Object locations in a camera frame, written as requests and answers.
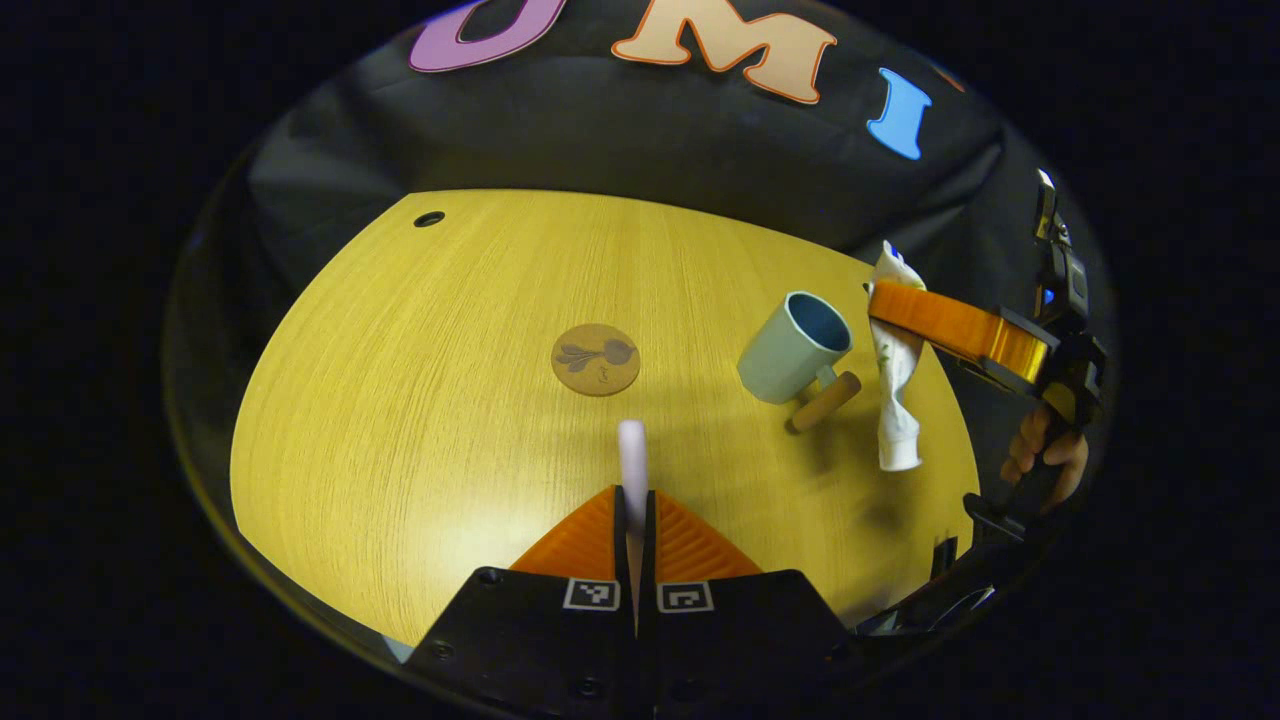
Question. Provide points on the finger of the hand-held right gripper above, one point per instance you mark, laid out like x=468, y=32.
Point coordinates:
x=950, y=325

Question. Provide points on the pale pink toothbrush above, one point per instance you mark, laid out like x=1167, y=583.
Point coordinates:
x=632, y=455

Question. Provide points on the round wooden coaster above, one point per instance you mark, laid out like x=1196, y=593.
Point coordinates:
x=596, y=360

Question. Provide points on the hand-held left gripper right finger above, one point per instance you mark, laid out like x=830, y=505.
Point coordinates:
x=648, y=560

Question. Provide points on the wooden desktop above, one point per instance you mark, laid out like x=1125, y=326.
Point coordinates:
x=420, y=420

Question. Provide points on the white toothpaste tube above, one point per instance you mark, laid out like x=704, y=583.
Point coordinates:
x=898, y=410

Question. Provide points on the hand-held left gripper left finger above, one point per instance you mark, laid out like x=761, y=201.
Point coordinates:
x=621, y=560

